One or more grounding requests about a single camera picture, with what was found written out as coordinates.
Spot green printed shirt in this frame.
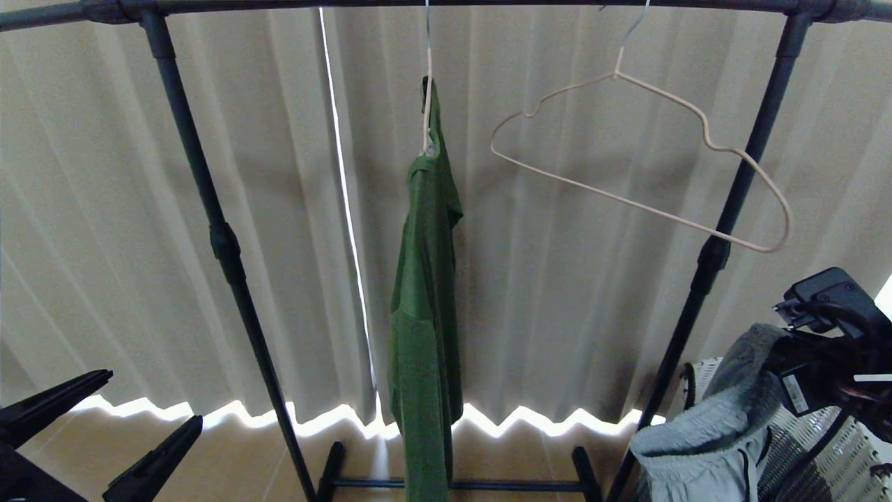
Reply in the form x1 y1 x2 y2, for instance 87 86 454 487
388 75 465 502

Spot black clothes rack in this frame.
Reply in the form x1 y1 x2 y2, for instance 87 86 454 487
0 0 892 502

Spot pale grey shorts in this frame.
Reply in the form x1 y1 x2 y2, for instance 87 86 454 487
629 323 792 502

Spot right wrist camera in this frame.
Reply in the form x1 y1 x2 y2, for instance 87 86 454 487
774 267 892 342

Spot white laundry basket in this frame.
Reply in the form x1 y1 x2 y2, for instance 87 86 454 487
679 357 892 502

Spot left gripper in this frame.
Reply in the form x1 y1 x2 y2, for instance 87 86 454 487
0 370 203 502

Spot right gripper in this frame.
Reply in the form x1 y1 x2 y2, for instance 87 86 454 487
763 332 892 441

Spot beige curtain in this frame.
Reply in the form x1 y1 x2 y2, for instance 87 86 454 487
0 0 892 440

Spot pink clothes hanger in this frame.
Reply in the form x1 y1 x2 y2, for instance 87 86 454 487
420 0 435 156
490 0 794 253

